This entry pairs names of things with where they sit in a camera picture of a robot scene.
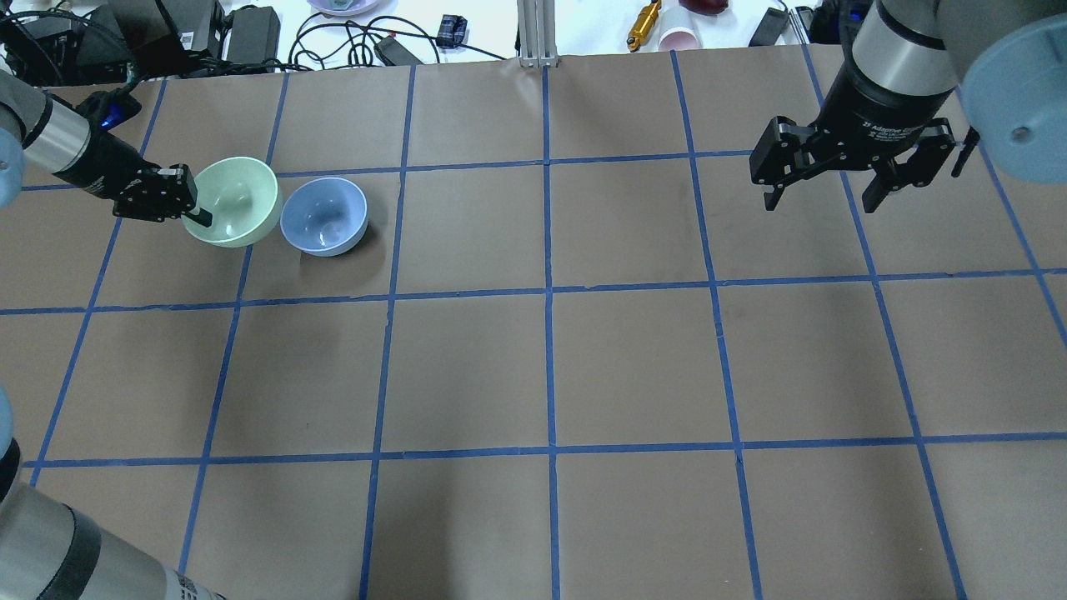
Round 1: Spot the yellow tool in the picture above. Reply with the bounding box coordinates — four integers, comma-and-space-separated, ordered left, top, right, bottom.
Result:
625, 0, 662, 53

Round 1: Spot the purple plate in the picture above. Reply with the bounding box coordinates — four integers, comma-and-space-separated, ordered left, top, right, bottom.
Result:
306, 0, 380, 17

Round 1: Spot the aluminium frame post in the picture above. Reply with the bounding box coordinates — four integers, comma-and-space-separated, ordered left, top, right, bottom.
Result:
517, 0, 559, 68

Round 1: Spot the pink cup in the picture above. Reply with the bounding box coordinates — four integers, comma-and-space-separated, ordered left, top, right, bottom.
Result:
656, 26, 704, 51

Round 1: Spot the black power adapter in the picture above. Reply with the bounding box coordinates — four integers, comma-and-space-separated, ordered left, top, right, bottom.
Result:
225, 5, 281, 63

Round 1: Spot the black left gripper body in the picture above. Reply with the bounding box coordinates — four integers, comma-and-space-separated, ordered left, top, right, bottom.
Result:
112, 164, 197, 222

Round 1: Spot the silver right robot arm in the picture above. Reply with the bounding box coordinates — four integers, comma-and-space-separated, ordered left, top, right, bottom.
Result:
749, 1, 1066, 214

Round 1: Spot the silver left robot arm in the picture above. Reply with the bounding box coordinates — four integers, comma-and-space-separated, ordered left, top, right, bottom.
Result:
1, 72, 213, 228

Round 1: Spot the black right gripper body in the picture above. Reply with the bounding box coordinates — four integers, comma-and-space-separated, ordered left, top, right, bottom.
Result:
749, 115, 956, 189

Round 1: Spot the blue bowl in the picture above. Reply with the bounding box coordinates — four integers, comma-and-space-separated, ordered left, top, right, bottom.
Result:
278, 176, 369, 258

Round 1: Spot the green bowl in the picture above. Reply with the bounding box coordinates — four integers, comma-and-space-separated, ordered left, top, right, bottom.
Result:
182, 157, 283, 248

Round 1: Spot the small blue device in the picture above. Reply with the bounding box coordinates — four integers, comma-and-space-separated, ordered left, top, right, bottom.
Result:
434, 14, 468, 49

